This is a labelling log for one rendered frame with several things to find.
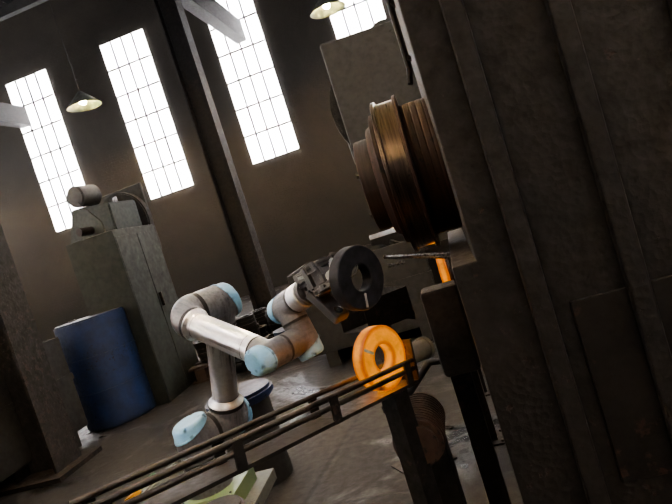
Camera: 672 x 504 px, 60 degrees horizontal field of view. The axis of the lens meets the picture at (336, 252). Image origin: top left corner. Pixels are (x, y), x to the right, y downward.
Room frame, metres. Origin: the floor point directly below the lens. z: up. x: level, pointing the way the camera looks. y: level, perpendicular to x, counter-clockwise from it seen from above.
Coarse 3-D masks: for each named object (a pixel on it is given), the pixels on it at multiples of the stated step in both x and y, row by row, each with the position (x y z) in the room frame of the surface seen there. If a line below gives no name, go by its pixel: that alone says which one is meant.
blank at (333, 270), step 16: (336, 256) 1.34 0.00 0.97; (352, 256) 1.35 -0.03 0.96; (368, 256) 1.39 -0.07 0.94; (336, 272) 1.31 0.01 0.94; (368, 272) 1.39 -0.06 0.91; (336, 288) 1.31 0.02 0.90; (352, 288) 1.33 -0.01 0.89; (368, 288) 1.37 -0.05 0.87; (352, 304) 1.32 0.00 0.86; (368, 304) 1.36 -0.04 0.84
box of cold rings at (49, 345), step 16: (48, 352) 4.28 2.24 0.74; (0, 368) 3.84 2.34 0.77; (64, 368) 4.38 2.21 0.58; (0, 384) 3.80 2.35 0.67; (64, 384) 4.32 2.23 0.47; (0, 400) 3.76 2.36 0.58; (64, 400) 4.27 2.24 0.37; (0, 416) 3.72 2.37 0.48; (16, 416) 3.83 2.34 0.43; (80, 416) 4.37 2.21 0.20; (0, 432) 3.68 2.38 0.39; (16, 432) 3.79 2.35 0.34; (0, 448) 3.64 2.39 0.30; (16, 448) 3.75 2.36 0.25; (0, 464) 3.61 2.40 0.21; (16, 464) 3.71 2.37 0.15; (0, 480) 3.57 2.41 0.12
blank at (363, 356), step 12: (360, 336) 1.36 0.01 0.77; (372, 336) 1.35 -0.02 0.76; (384, 336) 1.38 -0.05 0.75; (396, 336) 1.41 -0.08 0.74; (360, 348) 1.33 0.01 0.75; (372, 348) 1.35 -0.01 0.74; (384, 348) 1.40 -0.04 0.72; (396, 348) 1.40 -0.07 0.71; (360, 360) 1.32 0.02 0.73; (372, 360) 1.34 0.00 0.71; (396, 360) 1.39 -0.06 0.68; (360, 372) 1.32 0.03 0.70; (372, 372) 1.33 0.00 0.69; (396, 372) 1.38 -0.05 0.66; (372, 384) 1.32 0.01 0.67; (396, 384) 1.37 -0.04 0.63
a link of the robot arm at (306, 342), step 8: (296, 320) 1.54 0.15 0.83; (304, 320) 1.55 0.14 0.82; (288, 328) 1.54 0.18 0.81; (296, 328) 1.53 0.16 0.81; (304, 328) 1.54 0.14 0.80; (312, 328) 1.55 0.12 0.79; (288, 336) 1.50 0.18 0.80; (296, 336) 1.51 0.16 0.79; (304, 336) 1.52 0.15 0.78; (312, 336) 1.54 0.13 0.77; (296, 344) 1.50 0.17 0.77; (304, 344) 1.52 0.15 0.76; (312, 344) 1.53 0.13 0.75; (320, 344) 1.54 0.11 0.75; (296, 352) 1.50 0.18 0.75; (304, 352) 1.52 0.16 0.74; (312, 352) 1.52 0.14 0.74; (320, 352) 1.54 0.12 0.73; (304, 360) 1.53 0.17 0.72
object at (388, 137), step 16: (384, 112) 1.65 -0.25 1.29; (384, 128) 1.60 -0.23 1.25; (384, 144) 1.58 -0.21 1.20; (400, 144) 1.57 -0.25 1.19; (384, 160) 1.56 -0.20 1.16; (400, 160) 1.56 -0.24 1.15; (400, 176) 1.56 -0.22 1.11; (400, 192) 1.57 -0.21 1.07; (416, 192) 1.56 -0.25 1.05; (400, 208) 1.57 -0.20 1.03; (416, 208) 1.58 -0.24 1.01; (416, 224) 1.61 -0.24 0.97; (416, 240) 1.67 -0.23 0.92; (432, 240) 1.69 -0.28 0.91
